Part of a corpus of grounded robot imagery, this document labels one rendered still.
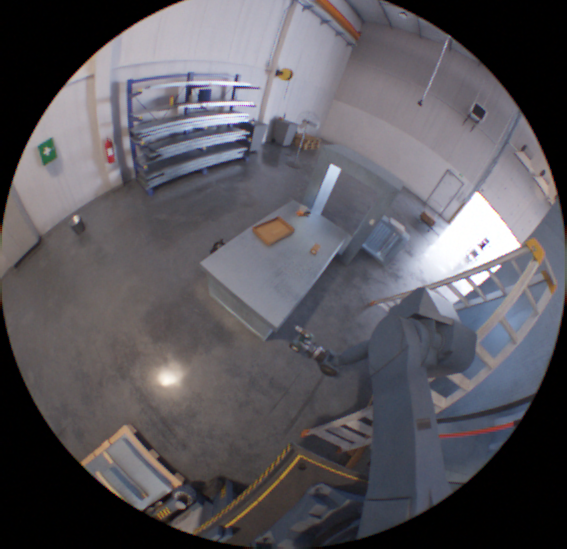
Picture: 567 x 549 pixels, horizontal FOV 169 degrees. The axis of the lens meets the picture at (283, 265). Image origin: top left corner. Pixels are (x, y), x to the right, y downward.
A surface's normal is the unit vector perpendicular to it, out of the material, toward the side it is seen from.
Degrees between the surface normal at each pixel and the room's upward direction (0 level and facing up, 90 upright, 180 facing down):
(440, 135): 90
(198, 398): 0
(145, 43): 90
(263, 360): 0
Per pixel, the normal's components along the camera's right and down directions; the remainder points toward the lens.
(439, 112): -0.61, 0.53
